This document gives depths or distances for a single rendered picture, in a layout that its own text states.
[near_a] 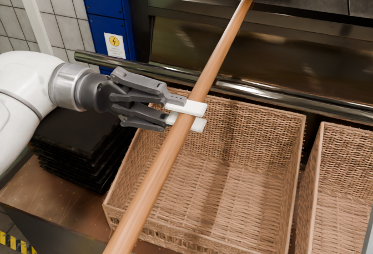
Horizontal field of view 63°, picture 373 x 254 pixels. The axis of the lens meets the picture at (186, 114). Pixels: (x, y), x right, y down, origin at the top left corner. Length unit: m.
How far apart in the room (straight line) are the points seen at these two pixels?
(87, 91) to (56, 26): 0.79
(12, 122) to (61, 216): 0.65
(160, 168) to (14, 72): 0.35
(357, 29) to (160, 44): 0.61
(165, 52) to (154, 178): 0.74
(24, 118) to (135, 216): 0.30
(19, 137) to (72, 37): 0.78
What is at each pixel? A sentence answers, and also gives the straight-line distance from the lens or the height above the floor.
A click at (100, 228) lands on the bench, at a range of 1.14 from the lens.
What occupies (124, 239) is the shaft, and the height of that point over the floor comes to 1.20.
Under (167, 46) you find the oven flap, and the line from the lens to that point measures 1.12.
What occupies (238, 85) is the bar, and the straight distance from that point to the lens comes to 0.66.
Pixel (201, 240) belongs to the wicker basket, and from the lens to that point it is 0.95.
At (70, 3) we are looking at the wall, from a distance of 1.26.
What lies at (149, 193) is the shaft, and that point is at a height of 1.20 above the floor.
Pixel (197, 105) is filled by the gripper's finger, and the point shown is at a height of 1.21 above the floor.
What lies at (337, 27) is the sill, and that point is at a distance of 0.98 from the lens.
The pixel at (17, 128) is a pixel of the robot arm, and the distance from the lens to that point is 0.62.
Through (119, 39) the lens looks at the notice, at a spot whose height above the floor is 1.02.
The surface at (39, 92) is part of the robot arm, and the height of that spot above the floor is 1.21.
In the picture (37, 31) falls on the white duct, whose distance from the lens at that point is 1.42.
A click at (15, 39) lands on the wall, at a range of 1.58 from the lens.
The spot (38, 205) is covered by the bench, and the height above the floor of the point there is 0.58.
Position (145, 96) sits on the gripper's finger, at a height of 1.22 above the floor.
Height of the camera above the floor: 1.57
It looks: 43 degrees down
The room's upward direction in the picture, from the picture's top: straight up
